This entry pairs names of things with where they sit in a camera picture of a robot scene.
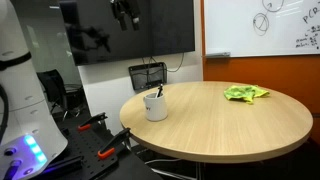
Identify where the grey whiteboard eraser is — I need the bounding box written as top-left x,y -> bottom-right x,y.
205,51 -> 232,59

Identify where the white ceramic mug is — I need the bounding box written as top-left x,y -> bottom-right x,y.
143,92 -> 169,122

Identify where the yellow-green cloth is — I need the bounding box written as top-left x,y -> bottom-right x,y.
223,84 -> 270,104

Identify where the black clamp with orange handle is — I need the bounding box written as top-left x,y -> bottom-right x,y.
97,127 -> 132,160
77,112 -> 109,132

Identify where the black wire mesh basket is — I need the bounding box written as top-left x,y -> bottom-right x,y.
128,61 -> 168,92

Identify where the round wooden table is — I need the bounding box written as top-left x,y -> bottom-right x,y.
119,80 -> 314,180

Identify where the black wall television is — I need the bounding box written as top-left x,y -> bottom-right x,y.
58,0 -> 196,67

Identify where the black office chair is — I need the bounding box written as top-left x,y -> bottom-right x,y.
36,69 -> 69,118

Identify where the black wall cable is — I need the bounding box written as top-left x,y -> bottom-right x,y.
141,52 -> 186,74

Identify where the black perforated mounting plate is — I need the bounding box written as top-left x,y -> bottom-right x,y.
49,123 -> 134,180

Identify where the white marker with black cap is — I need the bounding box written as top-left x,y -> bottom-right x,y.
155,83 -> 164,99

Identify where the white whiteboard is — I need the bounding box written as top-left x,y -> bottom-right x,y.
203,0 -> 320,58

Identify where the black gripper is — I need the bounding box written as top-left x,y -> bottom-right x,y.
109,0 -> 142,32

